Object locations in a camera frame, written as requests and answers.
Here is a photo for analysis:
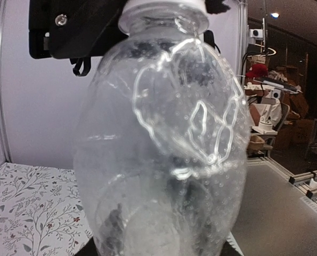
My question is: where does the red cap background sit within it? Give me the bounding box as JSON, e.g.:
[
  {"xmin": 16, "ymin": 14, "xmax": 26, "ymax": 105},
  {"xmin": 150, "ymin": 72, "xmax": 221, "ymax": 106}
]
[{"xmin": 246, "ymin": 63, "xmax": 269, "ymax": 79}]

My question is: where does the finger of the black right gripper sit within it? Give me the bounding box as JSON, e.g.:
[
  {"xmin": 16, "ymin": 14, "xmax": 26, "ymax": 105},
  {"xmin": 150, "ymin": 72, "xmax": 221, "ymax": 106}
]
[{"xmin": 205, "ymin": 0, "xmax": 231, "ymax": 14}]

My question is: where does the clear bottle white cap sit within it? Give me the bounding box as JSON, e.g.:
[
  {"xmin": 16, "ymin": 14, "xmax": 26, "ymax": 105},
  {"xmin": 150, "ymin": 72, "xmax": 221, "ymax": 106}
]
[{"xmin": 72, "ymin": 0, "xmax": 251, "ymax": 256}]

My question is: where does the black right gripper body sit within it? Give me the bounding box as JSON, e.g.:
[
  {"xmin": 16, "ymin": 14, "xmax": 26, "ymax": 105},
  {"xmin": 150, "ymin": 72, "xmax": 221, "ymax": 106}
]
[{"xmin": 28, "ymin": 0, "xmax": 126, "ymax": 59}]

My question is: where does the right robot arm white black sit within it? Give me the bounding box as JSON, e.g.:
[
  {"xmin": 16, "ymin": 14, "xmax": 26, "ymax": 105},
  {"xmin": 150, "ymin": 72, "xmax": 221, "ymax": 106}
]
[{"xmin": 29, "ymin": 1, "xmax": 241, "ymax": 149}]

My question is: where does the floral patterned table mat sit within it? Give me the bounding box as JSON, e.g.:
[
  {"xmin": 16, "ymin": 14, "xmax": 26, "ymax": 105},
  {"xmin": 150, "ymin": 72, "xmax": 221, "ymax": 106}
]
[{"xmin": 0, "ymin": 163, "xmax": 92, "ymax": 255}]

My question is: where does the background desk with clutter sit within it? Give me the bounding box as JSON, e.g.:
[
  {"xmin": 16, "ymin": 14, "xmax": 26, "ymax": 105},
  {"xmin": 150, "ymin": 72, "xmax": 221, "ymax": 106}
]
[{"xmin": 243, "ymin": 26, "xmax": 317, "ymax": 161}]

